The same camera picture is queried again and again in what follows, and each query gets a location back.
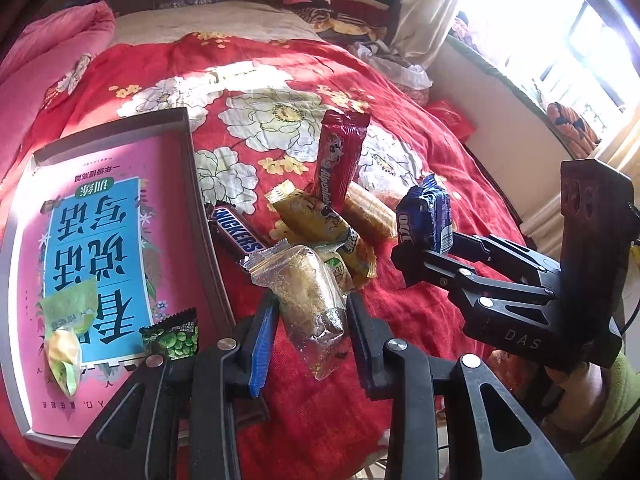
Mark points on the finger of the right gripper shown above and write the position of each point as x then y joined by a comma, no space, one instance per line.
454,274
514,261

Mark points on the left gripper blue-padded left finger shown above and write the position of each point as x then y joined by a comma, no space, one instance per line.
235,368

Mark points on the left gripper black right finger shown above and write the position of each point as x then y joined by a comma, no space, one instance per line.
389,368

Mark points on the blue cookie packet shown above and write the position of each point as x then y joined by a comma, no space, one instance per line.
423,217

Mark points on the orange rice cracker roll packet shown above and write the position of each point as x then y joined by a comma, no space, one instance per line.
369,216

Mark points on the small round cracker packet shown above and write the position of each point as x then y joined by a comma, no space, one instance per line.
330,256

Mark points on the clear bag rice cracker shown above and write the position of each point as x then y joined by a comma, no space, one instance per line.
311,304

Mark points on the yellow snack packet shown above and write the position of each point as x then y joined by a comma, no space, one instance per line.
307,217

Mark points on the Snickers bar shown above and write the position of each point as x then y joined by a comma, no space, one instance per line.
231,229

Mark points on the red milk candy packet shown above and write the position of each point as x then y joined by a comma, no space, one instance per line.
339,150

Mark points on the right hand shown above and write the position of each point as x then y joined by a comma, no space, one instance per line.
582,401

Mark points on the green peas snack packet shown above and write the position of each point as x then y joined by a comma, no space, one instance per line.
175,337

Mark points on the red floral bedspread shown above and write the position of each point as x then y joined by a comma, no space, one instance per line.
308,144

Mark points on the red bag by bed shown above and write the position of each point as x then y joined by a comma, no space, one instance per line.
452,118

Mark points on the light green snack packet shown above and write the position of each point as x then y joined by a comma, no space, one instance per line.
67,329

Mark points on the white plastic bag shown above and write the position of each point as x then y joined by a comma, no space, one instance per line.
391,64

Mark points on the grey tray with pink book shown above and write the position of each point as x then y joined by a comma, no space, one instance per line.
113,214

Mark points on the pile of folded clothes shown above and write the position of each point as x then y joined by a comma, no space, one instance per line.
335,0

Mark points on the cream curtain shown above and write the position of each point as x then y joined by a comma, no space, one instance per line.
422,28

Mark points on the beige bed sheet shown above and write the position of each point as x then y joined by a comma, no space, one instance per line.
254,21

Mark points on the pink quilt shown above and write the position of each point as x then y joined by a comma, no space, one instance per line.
45,52

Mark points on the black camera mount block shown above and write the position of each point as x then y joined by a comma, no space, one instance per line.
600,222

